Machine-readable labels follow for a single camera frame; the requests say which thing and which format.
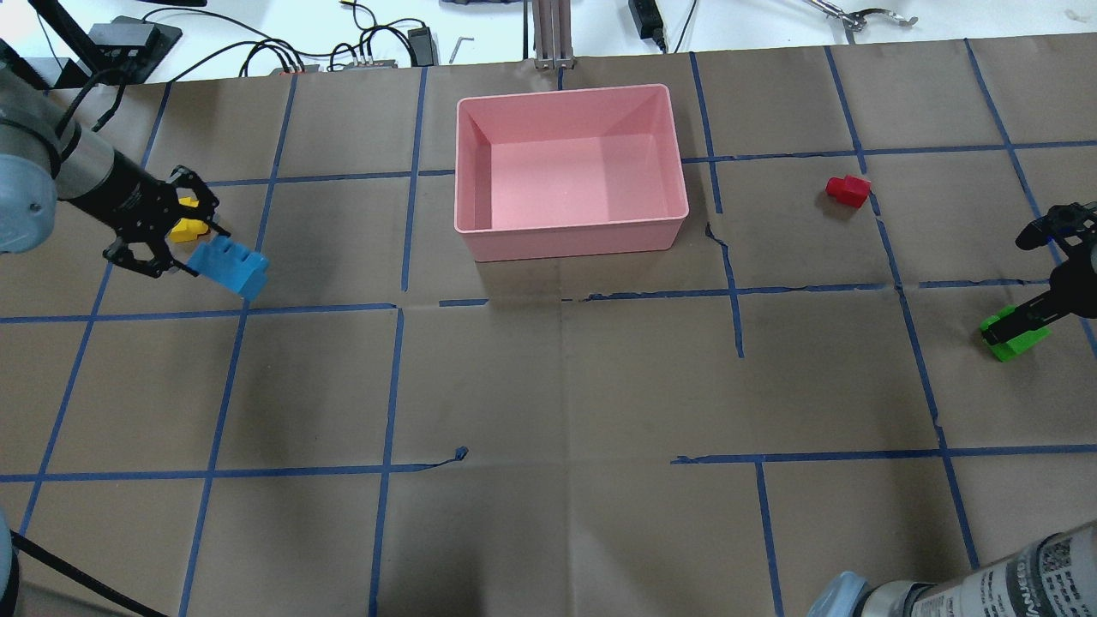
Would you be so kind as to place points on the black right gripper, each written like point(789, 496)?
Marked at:
point(1075, 286)

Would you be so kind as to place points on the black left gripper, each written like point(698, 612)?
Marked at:
point(118, 199)

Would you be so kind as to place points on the yellow toy block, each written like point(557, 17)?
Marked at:
point(188, 230)

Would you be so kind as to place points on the blue toy block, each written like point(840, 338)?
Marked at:
point(241, 270)

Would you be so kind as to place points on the green toy block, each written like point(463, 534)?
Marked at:
point(1006, 349)

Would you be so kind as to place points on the red toy block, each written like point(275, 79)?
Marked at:
point(850, 191)

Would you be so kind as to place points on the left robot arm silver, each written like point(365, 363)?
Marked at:
point(50, 157)

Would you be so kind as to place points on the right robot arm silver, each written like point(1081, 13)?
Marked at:
point(1054, 576)

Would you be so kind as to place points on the pink plastic box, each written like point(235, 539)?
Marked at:
point(585, 172)

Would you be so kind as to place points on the black usb hub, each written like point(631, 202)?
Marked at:
point(306, 68)

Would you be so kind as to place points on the black power adapter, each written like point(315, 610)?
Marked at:
point(647, 19)

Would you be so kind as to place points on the aluminium frame post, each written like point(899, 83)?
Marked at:
point(552, 34)

